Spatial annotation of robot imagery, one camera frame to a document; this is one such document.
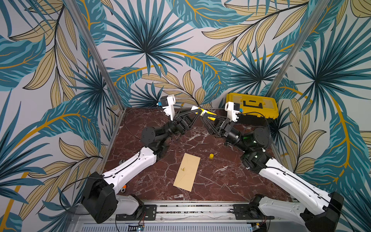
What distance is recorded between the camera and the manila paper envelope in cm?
84

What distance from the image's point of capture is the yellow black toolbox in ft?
3.27

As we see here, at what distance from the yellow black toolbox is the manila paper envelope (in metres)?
0.48
